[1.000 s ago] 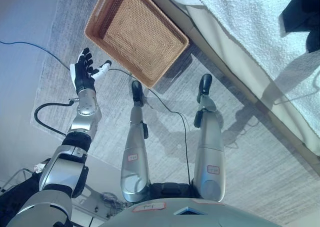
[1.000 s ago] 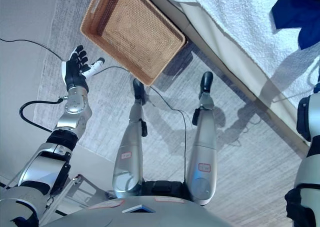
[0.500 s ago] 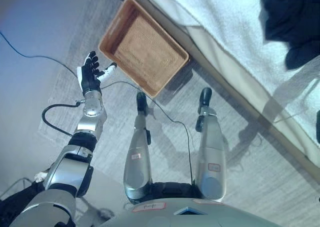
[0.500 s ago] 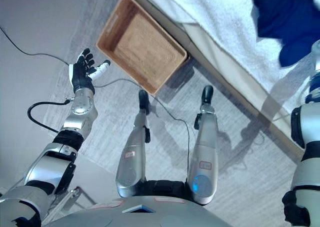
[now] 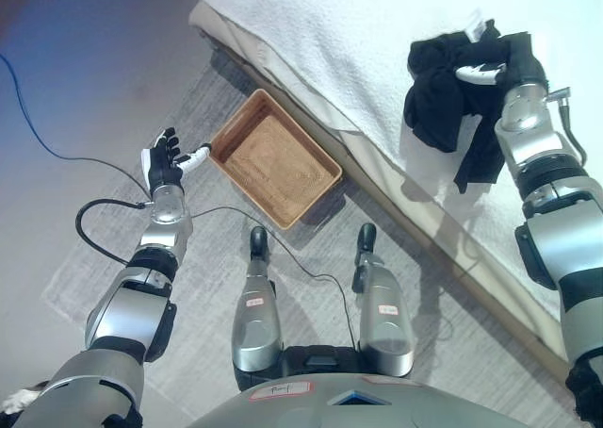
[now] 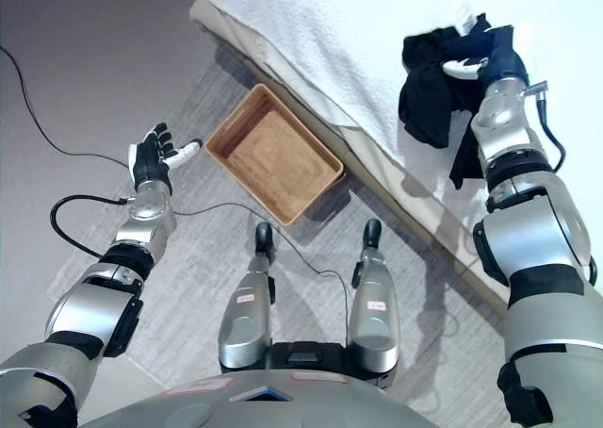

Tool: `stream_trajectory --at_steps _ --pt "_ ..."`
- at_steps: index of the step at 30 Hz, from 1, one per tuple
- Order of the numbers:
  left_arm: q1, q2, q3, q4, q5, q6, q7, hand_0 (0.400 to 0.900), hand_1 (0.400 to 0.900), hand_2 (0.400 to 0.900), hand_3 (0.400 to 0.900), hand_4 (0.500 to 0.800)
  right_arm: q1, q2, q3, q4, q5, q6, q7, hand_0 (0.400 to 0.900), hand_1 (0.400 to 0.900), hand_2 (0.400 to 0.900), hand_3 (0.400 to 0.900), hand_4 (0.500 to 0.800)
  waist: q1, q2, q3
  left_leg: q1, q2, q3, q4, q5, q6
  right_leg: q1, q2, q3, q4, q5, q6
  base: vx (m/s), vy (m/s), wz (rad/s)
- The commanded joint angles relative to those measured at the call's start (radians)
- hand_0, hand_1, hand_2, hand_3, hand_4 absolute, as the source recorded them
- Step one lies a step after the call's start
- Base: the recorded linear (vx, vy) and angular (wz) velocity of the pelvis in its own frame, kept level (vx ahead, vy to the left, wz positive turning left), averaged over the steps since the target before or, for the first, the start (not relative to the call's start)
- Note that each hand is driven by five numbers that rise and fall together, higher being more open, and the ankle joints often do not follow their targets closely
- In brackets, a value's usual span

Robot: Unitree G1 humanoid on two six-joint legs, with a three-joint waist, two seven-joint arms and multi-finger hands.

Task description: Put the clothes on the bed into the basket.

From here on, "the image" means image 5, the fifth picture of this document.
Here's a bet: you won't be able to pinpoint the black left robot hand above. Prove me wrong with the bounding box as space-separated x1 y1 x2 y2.
140 126 212 194

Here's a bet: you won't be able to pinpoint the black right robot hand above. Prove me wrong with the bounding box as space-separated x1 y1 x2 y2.
454 31 550 92

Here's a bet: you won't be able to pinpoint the black clothes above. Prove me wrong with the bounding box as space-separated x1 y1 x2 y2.
403 18 531 194

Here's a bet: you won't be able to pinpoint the brown wicker basket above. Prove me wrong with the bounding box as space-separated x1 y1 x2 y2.
208 89 344 231

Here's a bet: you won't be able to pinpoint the bed with white blanket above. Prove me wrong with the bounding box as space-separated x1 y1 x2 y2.
197 0 603 323

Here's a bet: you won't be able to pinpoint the grey rug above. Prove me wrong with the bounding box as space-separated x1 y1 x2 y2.
41 50 580 428

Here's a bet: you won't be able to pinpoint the silver left robot leg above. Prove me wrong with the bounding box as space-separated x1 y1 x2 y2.
230 225 284 377

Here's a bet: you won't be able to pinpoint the silver robot leg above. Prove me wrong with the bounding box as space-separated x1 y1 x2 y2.
351 223 416 378
230 225 284 377

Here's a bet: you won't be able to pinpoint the beige mattress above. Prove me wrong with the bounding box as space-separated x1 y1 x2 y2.
187 1 574 349

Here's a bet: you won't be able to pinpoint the silver right robot leg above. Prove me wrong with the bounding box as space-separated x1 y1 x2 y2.
351 223 416 378

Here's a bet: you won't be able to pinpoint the grey robot torso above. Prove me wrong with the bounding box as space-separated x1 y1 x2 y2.
186 345 519 428

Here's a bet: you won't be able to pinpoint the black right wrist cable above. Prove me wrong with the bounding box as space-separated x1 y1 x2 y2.
546 86 588 165

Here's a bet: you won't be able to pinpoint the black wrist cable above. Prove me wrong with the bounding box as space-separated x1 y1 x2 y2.
75 199 156 267
546 86 588 165

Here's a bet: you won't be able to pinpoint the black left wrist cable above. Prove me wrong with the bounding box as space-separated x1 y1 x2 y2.
75 199 156 267

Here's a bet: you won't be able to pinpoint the blue cable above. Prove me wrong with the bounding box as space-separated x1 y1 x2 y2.
0 53 65 159

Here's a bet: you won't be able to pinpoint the thin black floor cable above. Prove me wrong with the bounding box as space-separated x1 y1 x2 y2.
60 156 359 349

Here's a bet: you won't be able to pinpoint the bed with wooden frame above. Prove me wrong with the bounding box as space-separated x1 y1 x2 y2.
200 26 571 382

